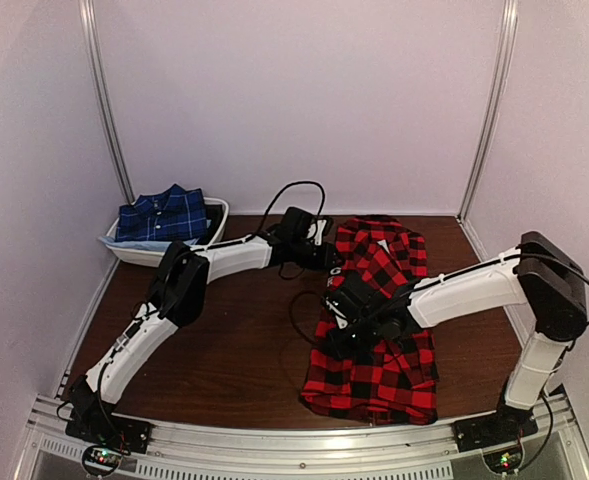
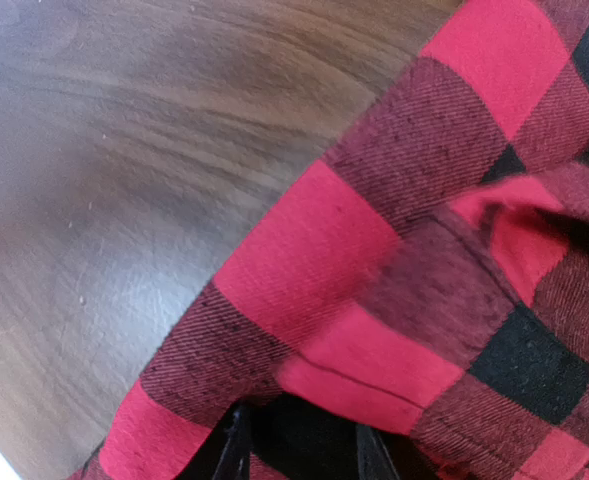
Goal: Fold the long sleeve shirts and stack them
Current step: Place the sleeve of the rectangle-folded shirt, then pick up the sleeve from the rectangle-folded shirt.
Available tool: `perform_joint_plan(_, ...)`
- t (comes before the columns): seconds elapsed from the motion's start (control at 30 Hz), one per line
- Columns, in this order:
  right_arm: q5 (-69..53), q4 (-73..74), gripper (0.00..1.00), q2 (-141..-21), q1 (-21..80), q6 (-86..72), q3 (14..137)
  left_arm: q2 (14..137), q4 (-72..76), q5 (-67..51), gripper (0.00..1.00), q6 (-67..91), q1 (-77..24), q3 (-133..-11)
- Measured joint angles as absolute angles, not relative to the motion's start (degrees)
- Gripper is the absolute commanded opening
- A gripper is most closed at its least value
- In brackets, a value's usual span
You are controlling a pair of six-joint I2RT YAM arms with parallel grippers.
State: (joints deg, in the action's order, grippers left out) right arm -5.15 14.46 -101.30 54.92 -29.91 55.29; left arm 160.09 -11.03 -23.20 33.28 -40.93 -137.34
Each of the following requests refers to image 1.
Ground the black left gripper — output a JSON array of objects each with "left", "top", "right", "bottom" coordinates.
[{"left": 292, "top": 240, "right": 342, "bottom": 271}]

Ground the red black plaid shirt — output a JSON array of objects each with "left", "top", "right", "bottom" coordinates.
[{"left": 300, "top": 215, "right": 438, "bottom": 425}]

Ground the white plastic basin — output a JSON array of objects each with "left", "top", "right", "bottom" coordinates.
[{"left": 101, "top": 197, "right": 230, "bottom": 268}]

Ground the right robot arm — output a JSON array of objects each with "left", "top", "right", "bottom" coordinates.
[{"left": 320, "top": 231, "right": 589, "bottom": 442}]

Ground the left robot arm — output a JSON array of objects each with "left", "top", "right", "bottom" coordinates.
[{"left": 69, "top": 233, "right": 342, "bottom": 444}]

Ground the blue plaid shirt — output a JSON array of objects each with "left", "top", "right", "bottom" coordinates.
[{"left": 115, "top": 184, "right": 208, "bottom": 242}]

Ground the right circuit board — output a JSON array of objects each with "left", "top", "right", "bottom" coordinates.
[{"left": 483, "top": 446, "right": 524, "bottom": 475}]

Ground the circuit board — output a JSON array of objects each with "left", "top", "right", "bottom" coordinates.
[
  {"left": 81, "top": 445, "right": 124, "bottom": 477},
  {"left": 483, "top": 446, "right": 524, "bottom": 475}
]

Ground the light blue shirt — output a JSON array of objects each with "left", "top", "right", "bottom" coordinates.
[{"left": 98, "top": 236, "right": 171, "bottom": 252}]

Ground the left circuit board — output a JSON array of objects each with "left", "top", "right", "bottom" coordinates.
[{"left": 81, "top": 445, "right": 124, "bottom": 477}]

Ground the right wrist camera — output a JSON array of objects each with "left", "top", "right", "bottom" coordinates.
[{"left": 323, "top": 272, "right": 388, "bottom": 329}]

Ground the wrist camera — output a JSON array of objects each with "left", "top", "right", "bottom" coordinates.
[
  {"left": 274, "top": 206, "right": 333, "bottom": 246},
  {"left": 323, "top": 272, "right": 388, "bottom": 329}
]

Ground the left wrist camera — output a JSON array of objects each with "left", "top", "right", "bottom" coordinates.
[{"left": 274, "top": 206, "right": 333, "bottom": 246}]

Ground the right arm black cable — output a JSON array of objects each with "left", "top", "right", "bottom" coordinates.
[{"left": 289, "top": 252, "right": 589, "bottom": 361}]

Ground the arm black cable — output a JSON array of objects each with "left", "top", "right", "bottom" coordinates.
[
  {"left": 56, "top": 180, "right": 328, "bottom": 441},
  {"left": 289, "top": 252, "right": 589, "bottom": 361}
]

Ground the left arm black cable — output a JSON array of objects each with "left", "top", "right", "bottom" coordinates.
[{"left": 56, "top": 180, "right": 328, "bottom": 441}]

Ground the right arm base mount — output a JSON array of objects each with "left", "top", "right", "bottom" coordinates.
[{"left": 452, "top": 390, "right": 538, "bottom": 452}]

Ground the aluminium front rail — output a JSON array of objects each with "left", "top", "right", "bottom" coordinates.
[{"left": 10, "top": 394, "right": 589, "bottom": 479}]

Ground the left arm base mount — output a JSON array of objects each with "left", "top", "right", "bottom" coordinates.
[{"left": 65, "top": 375, "right": 151, "bottom": 454}]

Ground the right aluminium frame post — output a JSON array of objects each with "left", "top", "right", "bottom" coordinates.
[{"left": 456, "top": 0, "right": 520, "bottom": 224}]

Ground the aluminium frame post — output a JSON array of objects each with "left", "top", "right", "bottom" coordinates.
[
  {"left": 78, "top": 0, "right": 135, "bottom": 203},
  {"left": 456, "top": 0, "right": 520, "bottom": 224}
]

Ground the left aluminium frame post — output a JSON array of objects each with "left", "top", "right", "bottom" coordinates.
[{"left": 78, "top": 0, "right": 135, "bottom": 203}]

